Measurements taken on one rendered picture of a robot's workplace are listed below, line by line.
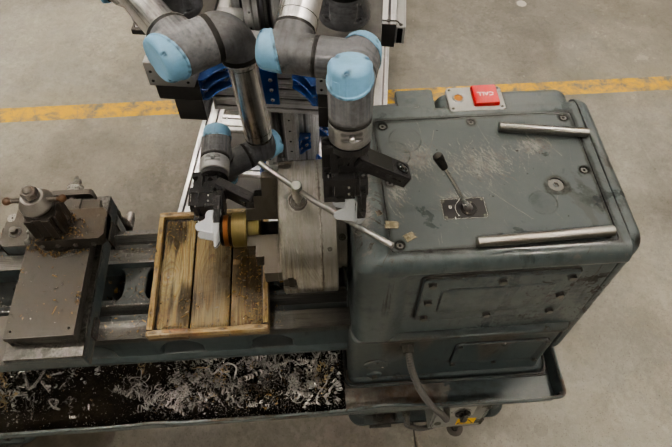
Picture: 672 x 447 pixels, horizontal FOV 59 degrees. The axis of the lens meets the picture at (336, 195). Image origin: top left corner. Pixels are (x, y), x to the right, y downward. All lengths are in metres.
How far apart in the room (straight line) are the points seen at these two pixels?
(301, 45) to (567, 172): 0.66
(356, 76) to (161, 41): 0.57
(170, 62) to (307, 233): 0.48
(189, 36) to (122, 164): 1.76
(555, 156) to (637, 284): 1.51
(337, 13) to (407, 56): 1.73
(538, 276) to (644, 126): 2.17
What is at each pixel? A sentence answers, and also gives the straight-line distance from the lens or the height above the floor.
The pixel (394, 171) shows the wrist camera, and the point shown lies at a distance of 1.09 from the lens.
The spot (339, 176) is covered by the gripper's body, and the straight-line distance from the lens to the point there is 1.07.
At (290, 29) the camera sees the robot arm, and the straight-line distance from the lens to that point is 1.09.
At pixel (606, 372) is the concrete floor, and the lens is 2.64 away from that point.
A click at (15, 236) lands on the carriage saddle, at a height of 0.91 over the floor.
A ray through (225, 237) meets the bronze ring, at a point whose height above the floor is 1.10.
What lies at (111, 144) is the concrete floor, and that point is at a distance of 3.19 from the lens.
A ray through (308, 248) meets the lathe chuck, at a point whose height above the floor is 1.18.
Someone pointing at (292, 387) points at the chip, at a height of 0.58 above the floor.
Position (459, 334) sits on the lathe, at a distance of 1.57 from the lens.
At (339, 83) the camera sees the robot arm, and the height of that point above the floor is 1.63.
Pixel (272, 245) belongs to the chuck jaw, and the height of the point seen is 1.10.
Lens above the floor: 2.30
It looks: 55 degrees down
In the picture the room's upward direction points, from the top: straight up
